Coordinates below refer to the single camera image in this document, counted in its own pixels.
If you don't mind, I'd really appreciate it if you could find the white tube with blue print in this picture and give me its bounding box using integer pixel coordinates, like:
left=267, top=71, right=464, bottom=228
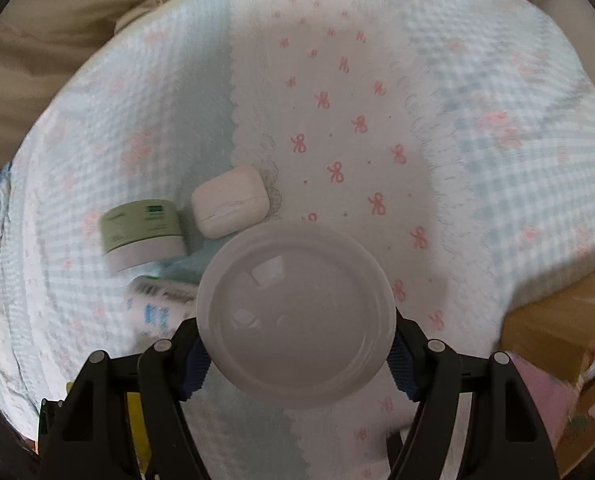
left=125, top=275, right=200, bottom=353

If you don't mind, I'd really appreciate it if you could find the pink paper sheet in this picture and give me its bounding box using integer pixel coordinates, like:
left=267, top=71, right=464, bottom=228
left=507, top=351, right=578, bottom=461

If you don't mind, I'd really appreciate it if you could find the checkered bow print blanket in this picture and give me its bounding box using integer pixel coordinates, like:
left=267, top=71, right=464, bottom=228
left=0, top=0, right=595, bottom=480

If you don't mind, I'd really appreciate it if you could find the green and white cream jar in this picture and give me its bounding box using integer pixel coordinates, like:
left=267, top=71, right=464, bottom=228
left=100, top=198, right=186, bottom=276

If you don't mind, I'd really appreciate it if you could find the brown cardboard box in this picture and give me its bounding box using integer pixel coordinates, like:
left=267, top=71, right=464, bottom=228
left=499, top=269, right=595, bottom=479

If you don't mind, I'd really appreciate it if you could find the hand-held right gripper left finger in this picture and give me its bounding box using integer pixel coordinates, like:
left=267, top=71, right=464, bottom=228
left=37, top=318, right=213, bottom=480

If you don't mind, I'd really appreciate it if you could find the translucent round plastic container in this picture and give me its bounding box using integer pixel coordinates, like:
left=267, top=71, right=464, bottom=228
left=196, top=221, right=398, bottom=410

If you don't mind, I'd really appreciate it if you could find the beige cushion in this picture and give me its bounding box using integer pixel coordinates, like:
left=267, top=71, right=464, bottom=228
left=0, top=0, right=208, bottom=181

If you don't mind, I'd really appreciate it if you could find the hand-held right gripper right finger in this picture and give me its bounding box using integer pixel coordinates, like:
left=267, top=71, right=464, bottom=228
left=385, top=309, right=561, bottom=480

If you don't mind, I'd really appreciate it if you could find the white earbuds case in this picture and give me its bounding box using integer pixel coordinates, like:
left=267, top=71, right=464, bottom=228
left=190, top=163, right=271, bottom=239

